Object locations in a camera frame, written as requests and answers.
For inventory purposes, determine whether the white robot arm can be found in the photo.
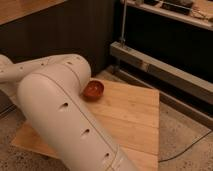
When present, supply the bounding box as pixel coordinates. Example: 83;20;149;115
0;54;138;171

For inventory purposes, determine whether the red bowl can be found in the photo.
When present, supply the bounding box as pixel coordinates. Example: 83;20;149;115
83;80;104;100

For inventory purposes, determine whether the wooden board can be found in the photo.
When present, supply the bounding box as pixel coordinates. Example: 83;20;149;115
12;81;159;171

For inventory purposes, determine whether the vertical metal rod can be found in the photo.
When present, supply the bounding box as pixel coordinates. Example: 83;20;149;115
120;0;127;48

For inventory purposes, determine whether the cluttered shelf top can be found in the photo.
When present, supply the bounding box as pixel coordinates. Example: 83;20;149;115
120;0;213;31

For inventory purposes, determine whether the metal beam frame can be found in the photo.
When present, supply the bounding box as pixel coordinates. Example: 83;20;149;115
110;42;213;130

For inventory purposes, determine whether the black floor cable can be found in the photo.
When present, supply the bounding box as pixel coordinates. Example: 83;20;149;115
157;129;213;164

